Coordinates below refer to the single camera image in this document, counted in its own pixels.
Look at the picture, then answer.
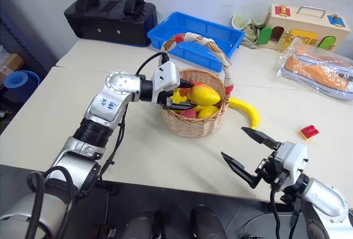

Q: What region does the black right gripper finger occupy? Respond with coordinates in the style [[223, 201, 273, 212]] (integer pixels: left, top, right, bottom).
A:
[[221, 152, 261, 190], [240, 126, 279, 150]]

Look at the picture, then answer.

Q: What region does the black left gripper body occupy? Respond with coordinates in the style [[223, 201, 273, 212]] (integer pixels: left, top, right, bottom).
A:
[[157, 89, 177, 110]]

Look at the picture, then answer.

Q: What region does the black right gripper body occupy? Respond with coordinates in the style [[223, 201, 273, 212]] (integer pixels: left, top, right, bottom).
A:
[[255, 151, 292, 193]]

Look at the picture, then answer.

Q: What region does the yellow orange mango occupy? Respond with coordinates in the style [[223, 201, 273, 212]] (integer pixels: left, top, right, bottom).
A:
[[186, 84, 221, 106]]

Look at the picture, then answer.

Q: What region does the red peach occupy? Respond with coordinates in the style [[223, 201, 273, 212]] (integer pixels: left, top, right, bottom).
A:
[[179, 108, 198, 119]]

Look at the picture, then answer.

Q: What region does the yellow star fruit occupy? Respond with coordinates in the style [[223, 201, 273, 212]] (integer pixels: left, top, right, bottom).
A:
[[172, 88, 191, 105]]

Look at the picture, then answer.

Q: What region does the yellow lemon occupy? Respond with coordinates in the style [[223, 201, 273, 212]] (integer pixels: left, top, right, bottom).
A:
[[197, 105, 220, 120]]

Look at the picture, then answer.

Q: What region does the yellow banana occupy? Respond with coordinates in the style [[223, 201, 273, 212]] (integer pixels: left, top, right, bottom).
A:
[[228, 97, 261, 130]]

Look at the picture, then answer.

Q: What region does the red yellow toy block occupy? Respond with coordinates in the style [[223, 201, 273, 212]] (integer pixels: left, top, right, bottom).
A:
[[299, 125, 320, 140]]

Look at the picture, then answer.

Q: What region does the blue plastic bin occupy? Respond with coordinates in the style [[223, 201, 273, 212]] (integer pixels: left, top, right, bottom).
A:
[[146, 11, 245, 73]]

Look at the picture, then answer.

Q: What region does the green crumpled cloth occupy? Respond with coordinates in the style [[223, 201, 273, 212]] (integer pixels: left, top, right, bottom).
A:
[[231, 14, 266, 49]]

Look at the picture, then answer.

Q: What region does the bagged orange shoe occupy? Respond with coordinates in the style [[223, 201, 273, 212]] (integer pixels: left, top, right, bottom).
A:
[[276, 38, 353, 101]]

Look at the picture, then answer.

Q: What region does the black padded bag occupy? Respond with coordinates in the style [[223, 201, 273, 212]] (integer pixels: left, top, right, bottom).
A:
[[63, 0, 158, 47]]

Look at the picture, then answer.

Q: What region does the wooden lock toy box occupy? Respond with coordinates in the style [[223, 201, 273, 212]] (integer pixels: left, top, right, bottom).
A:
[[256, 3, 351, 54]]

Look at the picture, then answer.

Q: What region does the blue rolled mat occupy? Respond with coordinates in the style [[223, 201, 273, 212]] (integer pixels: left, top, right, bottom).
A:
[[3, 70, 41, 104]]

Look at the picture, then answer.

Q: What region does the brown cardboard box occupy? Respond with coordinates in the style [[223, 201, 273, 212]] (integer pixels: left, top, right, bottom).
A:
[[0, 53, 25, 85]]

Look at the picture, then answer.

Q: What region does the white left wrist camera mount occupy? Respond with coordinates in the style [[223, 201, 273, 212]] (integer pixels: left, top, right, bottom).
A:
[[151, 61, 181, 104]]

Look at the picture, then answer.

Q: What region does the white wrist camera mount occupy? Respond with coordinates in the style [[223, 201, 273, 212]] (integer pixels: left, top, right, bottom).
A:
[[151, 61, 181, 104], [272, 141, 309, 187]]

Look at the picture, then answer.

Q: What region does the wicker basket with handle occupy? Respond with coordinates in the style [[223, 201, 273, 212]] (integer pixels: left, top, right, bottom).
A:
[[159, 32, 235, 138]]

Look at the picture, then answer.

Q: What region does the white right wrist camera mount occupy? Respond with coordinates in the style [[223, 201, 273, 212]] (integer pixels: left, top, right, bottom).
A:
[[272, 141, 309, 187]]

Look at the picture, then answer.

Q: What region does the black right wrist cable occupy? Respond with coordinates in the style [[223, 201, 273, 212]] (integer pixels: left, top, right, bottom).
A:
[[269, 185, 281, 239]]

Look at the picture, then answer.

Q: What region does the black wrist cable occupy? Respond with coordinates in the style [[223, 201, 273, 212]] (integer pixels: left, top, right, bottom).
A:
[[135, 52, 169, 76], [269, 185, 281, 239]]

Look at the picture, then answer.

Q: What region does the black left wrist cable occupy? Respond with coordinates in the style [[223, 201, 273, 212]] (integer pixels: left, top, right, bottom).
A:
[[135, 52, 169, 76]]

